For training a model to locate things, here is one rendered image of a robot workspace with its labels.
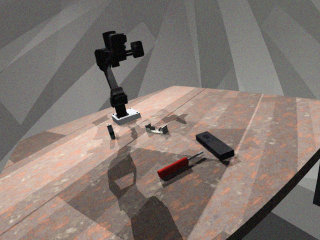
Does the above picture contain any red screwdriver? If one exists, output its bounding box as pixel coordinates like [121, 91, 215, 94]
[157, 151, 204, 179]

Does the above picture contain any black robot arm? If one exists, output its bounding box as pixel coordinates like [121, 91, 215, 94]
[99, 31, 129, 118]

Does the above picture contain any grey and green battery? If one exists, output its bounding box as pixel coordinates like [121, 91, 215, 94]
[107, 124, 115, 138]

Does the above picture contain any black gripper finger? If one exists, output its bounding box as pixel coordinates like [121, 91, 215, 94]
[99, 48, 115, 65]
[131, 41, 141, 58]

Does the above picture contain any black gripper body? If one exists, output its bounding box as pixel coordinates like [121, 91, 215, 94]
[94, 41, 145, 67]

